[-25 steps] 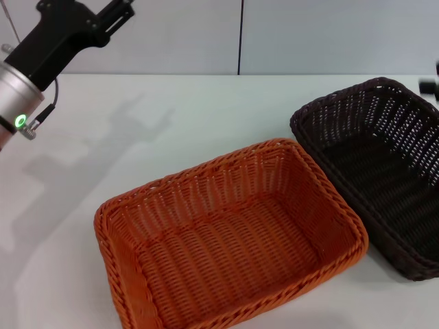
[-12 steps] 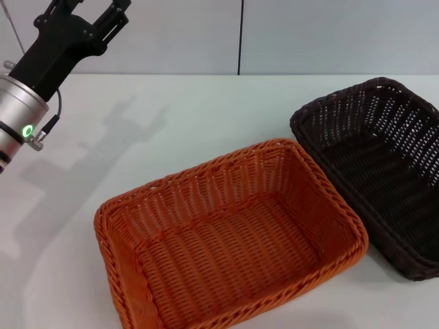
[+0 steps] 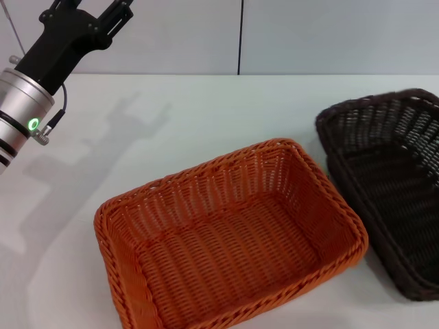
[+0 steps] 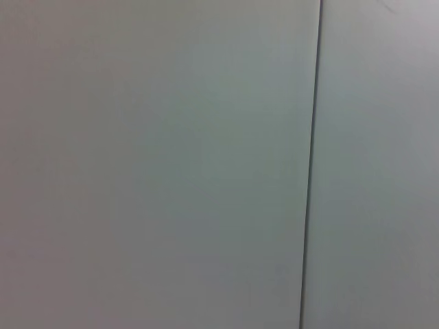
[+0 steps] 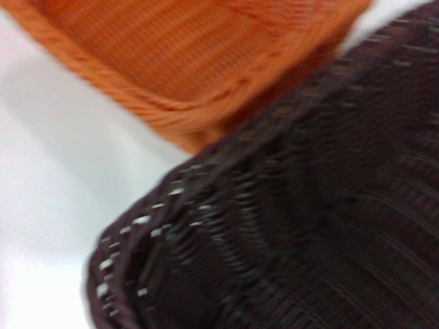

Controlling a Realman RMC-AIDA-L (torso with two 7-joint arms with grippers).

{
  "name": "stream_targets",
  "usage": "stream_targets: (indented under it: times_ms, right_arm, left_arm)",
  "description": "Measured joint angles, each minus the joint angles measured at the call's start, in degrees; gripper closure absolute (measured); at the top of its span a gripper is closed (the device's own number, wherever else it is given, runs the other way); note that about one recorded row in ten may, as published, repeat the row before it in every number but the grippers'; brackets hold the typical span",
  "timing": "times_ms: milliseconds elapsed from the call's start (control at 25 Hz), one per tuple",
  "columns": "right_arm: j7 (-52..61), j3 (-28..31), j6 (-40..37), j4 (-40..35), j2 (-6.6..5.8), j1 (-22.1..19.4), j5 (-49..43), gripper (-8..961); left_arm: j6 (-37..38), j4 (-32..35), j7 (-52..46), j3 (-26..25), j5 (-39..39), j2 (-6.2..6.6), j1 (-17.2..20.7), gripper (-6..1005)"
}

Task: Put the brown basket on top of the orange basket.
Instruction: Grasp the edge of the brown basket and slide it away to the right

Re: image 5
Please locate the orange woven plastic basket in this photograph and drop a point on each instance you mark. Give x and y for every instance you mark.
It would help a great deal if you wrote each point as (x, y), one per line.
(192, 51)

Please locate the dark brown woven plastic basket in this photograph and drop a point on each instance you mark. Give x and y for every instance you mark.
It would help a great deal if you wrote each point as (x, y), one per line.
(326, 212)

